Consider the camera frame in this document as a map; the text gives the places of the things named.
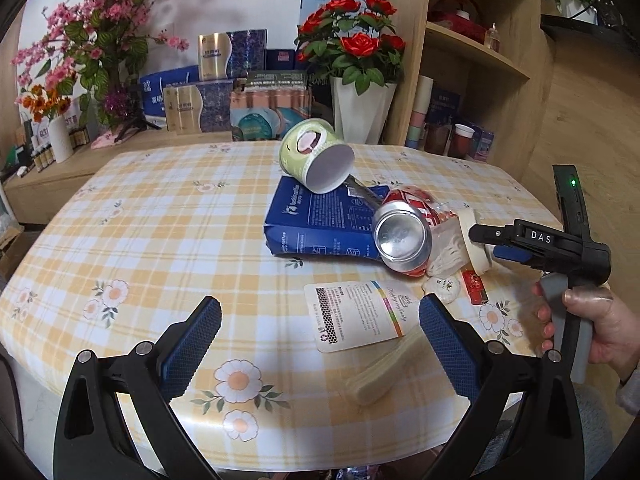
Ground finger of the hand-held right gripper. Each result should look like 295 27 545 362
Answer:
491 246 532 265
468 223 517 247

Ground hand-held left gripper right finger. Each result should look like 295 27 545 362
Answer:
418 292 588 480

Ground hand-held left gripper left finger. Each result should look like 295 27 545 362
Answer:
52 296 223 480

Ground beige masking tape roll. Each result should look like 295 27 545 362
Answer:
457 208 494 277

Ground white card blister pack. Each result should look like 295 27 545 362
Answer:
304 280 427 406

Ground person's right forearm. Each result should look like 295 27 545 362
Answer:
616 362 640 417

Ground person's right hand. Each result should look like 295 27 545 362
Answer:
531 282 640 378

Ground clear plastic wrapper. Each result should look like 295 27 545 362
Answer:
425 204 473 278

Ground small red packet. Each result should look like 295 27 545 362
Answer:
461 269 489 306

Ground white round packet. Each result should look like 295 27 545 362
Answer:
421 274 462 305

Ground red soda can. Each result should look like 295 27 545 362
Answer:
372 187 458 278

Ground purple small box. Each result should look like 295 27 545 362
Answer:
470 127 496 162

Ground red paper cup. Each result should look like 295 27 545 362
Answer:
447 122 473 158

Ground brown cup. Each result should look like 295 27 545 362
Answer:
425 122 451 156

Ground floral print pouch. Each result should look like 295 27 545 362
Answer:
344 174 392 210

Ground wooden shelf unit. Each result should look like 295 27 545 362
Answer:
380 0 556 181

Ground blue printed box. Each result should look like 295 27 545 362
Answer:
427 97 461 128

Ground stack of pastel cups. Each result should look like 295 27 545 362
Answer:
406 75 433 150

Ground blue coffee box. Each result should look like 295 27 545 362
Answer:
264 176 388 263

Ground white angular vase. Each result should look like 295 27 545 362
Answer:
330 77 398 145

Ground green paper bowl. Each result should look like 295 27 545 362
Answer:
278 117 356 194

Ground black counter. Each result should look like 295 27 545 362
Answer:
540 12 640 66

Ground red basket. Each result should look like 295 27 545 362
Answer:
429 0 488 43

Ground pink cloth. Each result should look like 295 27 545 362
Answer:
92 130 128 150

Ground red rose bouquet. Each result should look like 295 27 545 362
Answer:
294 0 407 96

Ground black tripod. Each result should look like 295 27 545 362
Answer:
112 85 157 143

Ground row of small brown bottles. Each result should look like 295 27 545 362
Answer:
20 125 92 173

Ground white cylindrical vase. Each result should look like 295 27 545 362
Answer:
47 119 75 163

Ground purple artificial flowers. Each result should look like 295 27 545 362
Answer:
102 87 136 117

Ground blue and white box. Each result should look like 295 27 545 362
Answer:
139 65 201 128

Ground dark green flat box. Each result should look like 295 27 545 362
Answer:
247 71 307 92

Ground dark blue box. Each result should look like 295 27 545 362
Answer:
265 49 297 72

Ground orange artificial flowers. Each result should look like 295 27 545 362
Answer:
17 85 73 123

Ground pink blossom artificial plant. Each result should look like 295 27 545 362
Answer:
12 0 218 126

